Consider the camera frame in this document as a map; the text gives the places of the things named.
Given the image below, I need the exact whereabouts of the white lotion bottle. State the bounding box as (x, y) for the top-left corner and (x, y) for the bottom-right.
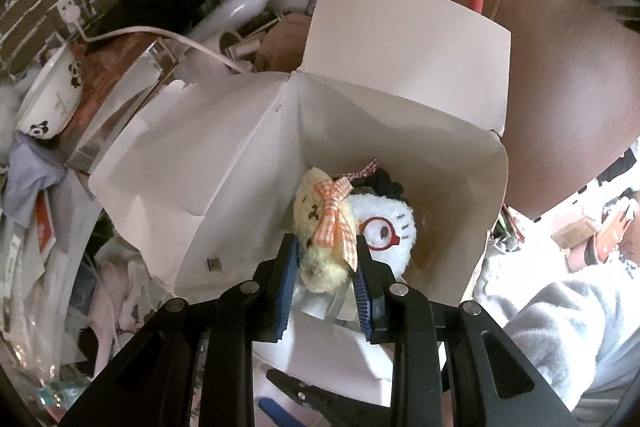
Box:
(188, 0), (271, 43)

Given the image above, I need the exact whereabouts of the brown silver box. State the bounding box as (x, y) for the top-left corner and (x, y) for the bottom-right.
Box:
(58, 32), (178, 174)

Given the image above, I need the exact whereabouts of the black scrunchie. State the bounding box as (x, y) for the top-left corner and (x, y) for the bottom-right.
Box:
(350, 168), (408, 202)

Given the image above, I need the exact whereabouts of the white plush with red glasses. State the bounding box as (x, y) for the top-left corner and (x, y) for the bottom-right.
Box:
(347, 194), (416, 280)

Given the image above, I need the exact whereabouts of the purple cloth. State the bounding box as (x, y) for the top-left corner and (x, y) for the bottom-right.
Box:
(1, 131), (66, 228)

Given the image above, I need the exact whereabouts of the panda print ceramic bowl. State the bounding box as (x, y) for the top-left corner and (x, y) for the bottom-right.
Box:
(16, 44), (84, 140)

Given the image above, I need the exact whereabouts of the yellow sponge puff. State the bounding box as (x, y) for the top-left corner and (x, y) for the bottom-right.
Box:
(293, 167), (358, 294)

